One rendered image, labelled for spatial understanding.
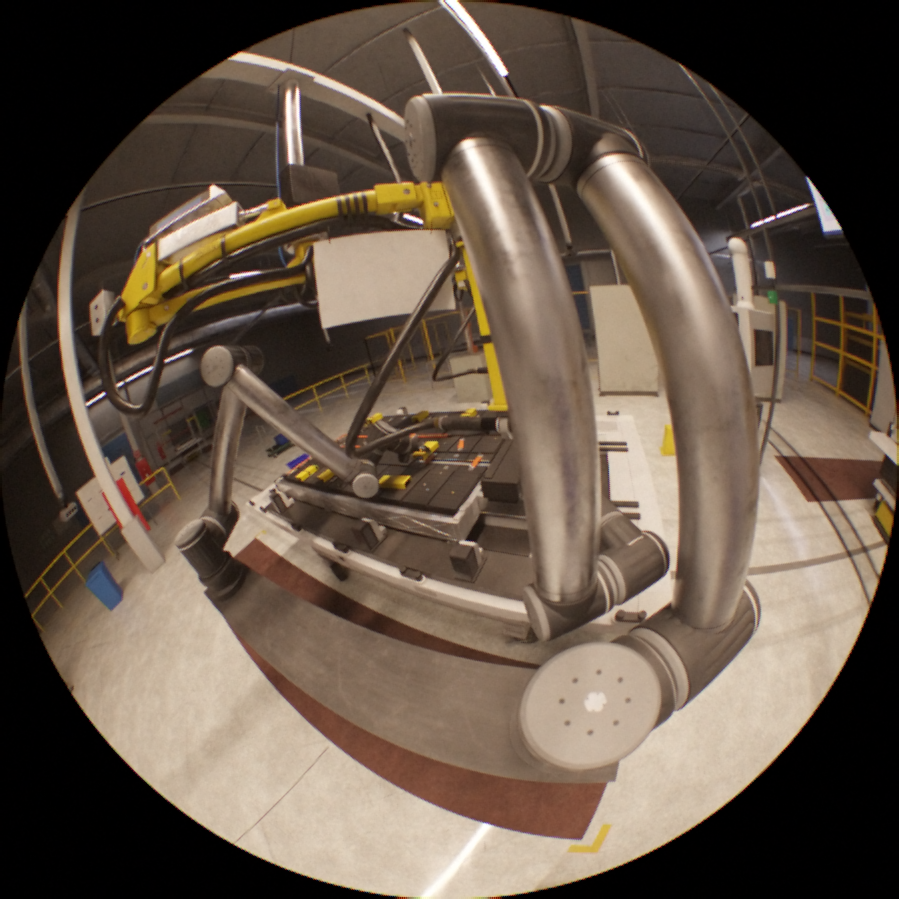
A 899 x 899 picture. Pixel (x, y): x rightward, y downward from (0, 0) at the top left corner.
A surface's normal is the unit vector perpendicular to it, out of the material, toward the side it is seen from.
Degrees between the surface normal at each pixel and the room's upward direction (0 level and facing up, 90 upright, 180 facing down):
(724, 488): 78
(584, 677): 0
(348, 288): 90
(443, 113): 102
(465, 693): 0
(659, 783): 0
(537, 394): 83
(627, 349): 90
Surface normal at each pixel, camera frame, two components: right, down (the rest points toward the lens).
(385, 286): 0.33, 0.33
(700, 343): -0.73, 0.25
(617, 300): -0.44, 0.47
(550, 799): -0.22, -0.88
